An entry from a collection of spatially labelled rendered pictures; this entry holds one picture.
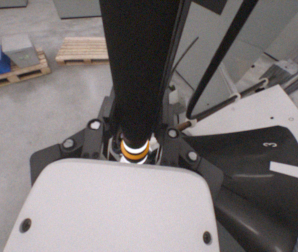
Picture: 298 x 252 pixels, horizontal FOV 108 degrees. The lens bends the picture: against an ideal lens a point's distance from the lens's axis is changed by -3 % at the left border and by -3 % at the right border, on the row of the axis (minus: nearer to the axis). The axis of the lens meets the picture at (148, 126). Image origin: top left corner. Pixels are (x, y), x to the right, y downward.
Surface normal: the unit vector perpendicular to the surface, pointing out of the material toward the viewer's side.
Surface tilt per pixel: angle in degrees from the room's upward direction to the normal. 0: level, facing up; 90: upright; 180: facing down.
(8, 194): 0
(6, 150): 0
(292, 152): 42
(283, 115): 50
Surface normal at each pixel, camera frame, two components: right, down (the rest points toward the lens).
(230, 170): -0.32, -0.85
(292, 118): -0.69, -0.42
